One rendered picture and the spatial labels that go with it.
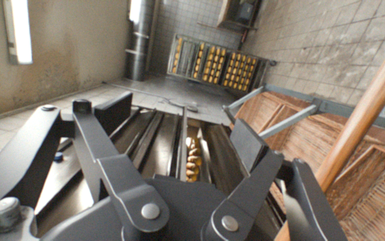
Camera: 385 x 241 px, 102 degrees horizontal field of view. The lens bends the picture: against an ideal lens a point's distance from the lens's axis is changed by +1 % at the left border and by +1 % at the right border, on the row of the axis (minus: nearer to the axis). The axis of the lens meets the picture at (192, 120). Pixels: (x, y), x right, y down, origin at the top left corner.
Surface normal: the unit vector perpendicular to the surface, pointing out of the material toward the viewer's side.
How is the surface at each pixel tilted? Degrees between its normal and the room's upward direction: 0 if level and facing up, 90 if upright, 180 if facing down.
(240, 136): 0
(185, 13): 90
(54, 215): 70
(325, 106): 90
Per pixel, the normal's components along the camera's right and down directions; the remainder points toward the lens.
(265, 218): -0.10, -0.93
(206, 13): 0.04, 0.36
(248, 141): -0.97, -0.22
